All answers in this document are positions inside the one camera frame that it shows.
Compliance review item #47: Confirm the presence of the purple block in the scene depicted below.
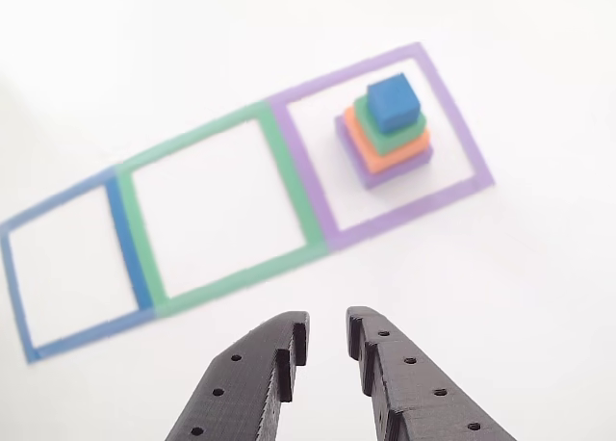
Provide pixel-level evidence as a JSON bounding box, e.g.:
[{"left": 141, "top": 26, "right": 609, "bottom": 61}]
[{"left": 335, "top": 116, "right": 434, "bottom": 192}]

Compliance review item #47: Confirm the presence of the orange block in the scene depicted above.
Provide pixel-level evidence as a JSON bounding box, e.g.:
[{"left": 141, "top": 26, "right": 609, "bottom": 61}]
[{"left": 344, "top": 106, "right": 432, "bottom": 175}]

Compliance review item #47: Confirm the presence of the green cube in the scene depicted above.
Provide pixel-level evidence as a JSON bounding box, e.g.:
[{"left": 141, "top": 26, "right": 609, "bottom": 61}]
[{"left": 353, "top": 93, "right": 428, "bottom": 155}]

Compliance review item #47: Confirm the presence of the small blue cube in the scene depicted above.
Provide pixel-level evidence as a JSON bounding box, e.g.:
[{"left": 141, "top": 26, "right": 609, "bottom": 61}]
[{"left": 366, "top": 72, "right": 422, "bottom": 135}]

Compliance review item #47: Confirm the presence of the blue square frame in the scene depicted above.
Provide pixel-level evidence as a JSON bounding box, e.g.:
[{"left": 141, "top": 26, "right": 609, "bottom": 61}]
[{"left": 0, "top": 169, "right": 158, "bottom": 365}]

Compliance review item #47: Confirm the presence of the green square frame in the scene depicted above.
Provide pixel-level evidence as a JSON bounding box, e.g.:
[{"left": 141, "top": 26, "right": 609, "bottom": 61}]
[{"left": 115, "top": 101, "right": 331, "bottom": 320}]

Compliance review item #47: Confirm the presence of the purple square frame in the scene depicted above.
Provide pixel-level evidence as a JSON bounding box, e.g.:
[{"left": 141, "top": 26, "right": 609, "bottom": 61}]
[{"left": 264, "top": 40, "right": 497, "bottom": 254}]

